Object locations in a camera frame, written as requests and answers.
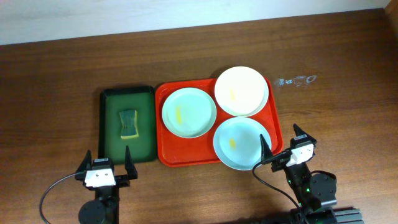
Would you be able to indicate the cream white plate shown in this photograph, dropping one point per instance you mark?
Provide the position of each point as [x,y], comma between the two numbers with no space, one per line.
[241,91]

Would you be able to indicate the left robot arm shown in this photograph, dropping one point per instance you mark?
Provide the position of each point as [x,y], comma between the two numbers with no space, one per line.
[104,208]

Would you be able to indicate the light blue plate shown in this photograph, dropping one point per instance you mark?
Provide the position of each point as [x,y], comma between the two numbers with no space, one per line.
[237,142]

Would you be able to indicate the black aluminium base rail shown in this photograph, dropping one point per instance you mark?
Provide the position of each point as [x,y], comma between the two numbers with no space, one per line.
[329,216]

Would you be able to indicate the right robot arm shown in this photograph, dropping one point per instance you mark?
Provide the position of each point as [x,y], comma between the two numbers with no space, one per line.
[314,191]

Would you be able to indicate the red plastic tray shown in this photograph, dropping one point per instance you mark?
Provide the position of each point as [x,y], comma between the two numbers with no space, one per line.
[174,151]

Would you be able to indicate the pale green plate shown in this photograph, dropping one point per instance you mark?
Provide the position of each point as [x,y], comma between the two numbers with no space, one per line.
[189,112]

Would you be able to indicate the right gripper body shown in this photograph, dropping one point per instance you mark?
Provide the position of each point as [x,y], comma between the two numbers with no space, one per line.
[278,160]

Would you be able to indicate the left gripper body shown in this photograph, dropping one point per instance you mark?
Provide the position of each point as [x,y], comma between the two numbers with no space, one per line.
[123,179]

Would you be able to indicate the dark green tray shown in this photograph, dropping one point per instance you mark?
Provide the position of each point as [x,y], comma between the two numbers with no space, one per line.
[143,148]

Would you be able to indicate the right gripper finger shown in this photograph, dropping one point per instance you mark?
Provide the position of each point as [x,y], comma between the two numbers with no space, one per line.
[266,153]
[298,131]

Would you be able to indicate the yellow green sponge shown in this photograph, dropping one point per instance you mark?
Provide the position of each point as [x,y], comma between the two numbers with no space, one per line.
[128,124]

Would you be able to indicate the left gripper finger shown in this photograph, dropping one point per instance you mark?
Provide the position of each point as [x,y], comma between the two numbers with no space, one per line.
[129,165]
[85,164]

